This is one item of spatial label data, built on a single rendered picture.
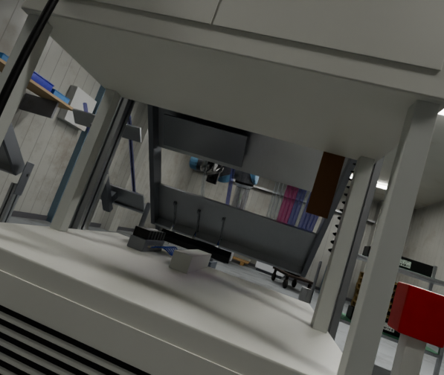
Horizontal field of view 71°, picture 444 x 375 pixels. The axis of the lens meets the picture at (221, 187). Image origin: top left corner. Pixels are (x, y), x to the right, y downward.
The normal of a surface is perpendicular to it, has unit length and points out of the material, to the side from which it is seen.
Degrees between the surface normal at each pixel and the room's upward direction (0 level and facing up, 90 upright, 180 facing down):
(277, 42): 90
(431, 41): 90
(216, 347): 90
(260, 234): 136
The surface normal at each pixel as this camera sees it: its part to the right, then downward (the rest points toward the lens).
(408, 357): -0.15, -0.18
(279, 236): -0.33, 0.54
